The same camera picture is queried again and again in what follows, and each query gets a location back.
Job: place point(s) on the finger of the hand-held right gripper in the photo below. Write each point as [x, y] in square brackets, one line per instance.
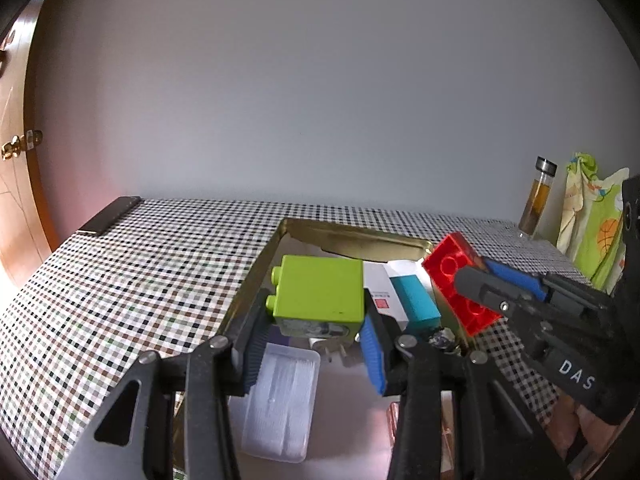
[515, 276]
[487, 292]

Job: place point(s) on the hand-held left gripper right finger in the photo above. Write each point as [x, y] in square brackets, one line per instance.
[372, 355]

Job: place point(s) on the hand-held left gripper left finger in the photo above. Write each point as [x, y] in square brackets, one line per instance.
[252, 355]

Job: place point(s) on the red toy building block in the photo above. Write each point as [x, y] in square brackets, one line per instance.
[450, 270]

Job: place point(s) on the clear plastic box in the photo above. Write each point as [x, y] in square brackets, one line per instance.
[280, 400]

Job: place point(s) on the cyan toy building block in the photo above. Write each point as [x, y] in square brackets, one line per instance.
[415, 305]

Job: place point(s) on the small white cardboard box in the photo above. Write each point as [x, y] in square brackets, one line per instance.
[380, 285]

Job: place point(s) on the green toy building block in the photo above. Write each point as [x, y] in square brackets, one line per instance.
[320, 290]

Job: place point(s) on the gold metal tin box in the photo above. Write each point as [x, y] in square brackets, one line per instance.
[350, 242]

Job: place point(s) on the person's right hand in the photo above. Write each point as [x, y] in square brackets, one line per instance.
[567, 417]

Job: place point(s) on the glass tea bottle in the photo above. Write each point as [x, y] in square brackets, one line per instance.
[535, 200]

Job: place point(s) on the green printed cloth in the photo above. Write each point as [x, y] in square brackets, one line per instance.
[595, 230]

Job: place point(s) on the checkered tablecloth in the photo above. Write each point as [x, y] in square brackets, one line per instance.
[125, 310]

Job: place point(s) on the dark mobile phone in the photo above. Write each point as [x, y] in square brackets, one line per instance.
[107, 216]

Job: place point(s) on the wooden door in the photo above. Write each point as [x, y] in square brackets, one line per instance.
[20, 200]

